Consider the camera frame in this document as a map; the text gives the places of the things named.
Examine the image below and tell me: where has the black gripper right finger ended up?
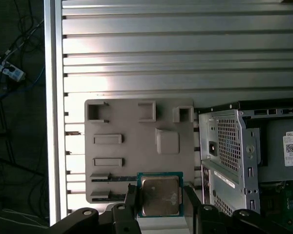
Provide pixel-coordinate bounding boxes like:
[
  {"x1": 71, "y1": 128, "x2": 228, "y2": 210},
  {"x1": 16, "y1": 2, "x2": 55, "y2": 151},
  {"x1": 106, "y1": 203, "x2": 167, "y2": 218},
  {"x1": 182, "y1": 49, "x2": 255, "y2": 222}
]
[{"x1": 183, "y1": 184, "x2": 293, "y2": 234}]

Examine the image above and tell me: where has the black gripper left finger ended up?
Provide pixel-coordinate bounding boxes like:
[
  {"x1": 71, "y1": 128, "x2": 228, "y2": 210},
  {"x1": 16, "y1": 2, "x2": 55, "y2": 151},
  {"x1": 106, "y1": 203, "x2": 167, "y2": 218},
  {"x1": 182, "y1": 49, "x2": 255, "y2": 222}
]
[{"x1": 49, "y1": 183, "x2": 143, "y2": 234}]

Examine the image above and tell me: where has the silver green CPU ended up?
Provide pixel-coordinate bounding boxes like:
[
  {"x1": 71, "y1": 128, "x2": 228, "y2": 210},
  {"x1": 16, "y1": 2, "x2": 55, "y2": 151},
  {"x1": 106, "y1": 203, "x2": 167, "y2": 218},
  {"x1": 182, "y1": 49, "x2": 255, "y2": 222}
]
[{"x1": 136, "y1": 171, "x2": 184, "y2": 218}]

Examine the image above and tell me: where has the black PC case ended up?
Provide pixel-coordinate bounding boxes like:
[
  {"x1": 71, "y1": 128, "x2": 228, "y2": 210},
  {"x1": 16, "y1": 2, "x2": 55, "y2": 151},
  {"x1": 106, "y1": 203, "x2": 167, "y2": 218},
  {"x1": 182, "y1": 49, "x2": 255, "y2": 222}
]
[{"x1": 197, "y1": 99, "x2": 293, "y2": 234}]

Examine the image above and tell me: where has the grey parts rack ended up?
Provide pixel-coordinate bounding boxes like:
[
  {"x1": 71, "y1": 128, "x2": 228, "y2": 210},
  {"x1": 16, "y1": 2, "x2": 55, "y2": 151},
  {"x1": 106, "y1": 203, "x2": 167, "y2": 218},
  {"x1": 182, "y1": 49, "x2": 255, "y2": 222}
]
[{"x1": 84, "y1": 98, "x2": 195, "y2": 205}]

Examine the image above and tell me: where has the white power strip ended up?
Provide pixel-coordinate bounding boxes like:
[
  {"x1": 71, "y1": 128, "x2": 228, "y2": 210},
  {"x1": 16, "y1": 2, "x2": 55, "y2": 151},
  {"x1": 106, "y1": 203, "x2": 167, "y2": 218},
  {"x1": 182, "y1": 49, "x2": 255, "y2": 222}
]
[{"x1": 0, "y1": 53, "x2": 26, "y2": 82}]

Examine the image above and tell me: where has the blue floor cable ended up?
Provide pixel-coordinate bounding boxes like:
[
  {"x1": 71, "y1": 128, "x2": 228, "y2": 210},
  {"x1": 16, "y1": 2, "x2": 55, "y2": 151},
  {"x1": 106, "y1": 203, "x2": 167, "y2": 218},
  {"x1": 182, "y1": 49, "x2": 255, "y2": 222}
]
[{"x1": 0, "y1": 64, "x2": 46, "y2": 101}]

